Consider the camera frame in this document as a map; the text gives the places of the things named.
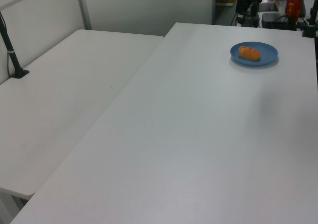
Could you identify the orange glazed bread roll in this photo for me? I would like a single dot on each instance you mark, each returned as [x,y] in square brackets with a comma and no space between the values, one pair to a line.
[249,52]

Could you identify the black crate box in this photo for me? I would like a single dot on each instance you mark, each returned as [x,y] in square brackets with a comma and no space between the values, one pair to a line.
[275,20]

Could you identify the red drink bottle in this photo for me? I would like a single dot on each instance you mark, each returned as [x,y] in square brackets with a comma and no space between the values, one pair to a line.
[294,6]

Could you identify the blue round plate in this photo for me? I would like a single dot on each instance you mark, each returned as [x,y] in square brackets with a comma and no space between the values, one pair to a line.
[268,50]

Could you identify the white table leg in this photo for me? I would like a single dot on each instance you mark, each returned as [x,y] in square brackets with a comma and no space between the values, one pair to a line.
[11,209]

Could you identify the black clamp camera stand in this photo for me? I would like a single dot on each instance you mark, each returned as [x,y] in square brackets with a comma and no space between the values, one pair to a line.
[310,27]

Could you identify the black camera stand with base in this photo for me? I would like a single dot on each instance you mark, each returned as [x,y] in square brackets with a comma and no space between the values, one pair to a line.
[11,56]

